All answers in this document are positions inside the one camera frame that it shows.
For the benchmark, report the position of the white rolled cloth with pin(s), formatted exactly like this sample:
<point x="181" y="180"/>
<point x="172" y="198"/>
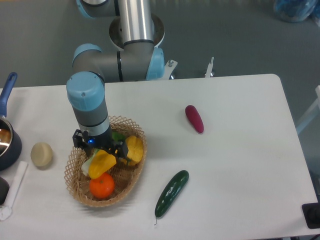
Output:
<point x="7" y="207"/>

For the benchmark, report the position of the yellow mango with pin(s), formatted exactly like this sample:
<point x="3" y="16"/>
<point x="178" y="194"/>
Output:
<point x="101" y="162"/>

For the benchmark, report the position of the black device at edge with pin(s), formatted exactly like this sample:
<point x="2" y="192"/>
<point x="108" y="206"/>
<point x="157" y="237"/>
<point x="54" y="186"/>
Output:
<point x="311" y="212"/>

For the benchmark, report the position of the white frame at right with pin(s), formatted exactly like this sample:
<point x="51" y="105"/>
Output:
<point x="309" y="115"/>

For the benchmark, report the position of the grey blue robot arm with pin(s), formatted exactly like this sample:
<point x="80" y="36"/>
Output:
<point x="139" y="60"/>

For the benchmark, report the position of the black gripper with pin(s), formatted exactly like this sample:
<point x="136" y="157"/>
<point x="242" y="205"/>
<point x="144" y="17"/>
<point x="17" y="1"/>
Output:
<point x="104" y="141"/>

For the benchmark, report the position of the beige round potato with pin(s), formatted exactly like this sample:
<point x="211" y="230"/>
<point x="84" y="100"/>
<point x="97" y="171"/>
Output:
<point x="41" y="154"/>

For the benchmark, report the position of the blue plastic bag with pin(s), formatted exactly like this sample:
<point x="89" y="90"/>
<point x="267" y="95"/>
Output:
<point x="294" y="11"/>

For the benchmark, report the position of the dark round object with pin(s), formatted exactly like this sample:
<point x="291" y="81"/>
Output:
<point x="4" y="189"/>

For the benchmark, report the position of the yellow bell pepper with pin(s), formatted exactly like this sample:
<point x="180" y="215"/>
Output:
<point x="135" y="150"/>

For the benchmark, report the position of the purple sweet potato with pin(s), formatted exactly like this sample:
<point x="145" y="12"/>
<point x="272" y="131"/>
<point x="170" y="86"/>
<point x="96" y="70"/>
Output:
<point x="194" y="118"/>

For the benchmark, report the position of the green cucumber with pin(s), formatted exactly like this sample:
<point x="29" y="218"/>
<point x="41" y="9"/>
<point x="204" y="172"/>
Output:
<point x="170" y="193"/>

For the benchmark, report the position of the woven wicker basket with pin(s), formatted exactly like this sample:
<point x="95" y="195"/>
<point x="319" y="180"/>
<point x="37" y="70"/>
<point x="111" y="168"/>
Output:
<point x="124" y="176"/>

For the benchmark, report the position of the green bok choy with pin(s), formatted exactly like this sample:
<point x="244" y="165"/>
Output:
<point x="117" y="137"/>

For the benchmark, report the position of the dark blue saucepan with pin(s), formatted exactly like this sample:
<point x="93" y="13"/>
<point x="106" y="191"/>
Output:
<point x="10" y="141"/>

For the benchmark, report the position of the orange mandarin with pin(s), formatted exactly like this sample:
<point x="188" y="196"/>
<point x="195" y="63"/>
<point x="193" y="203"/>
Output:
<point x="102" y="187"/>

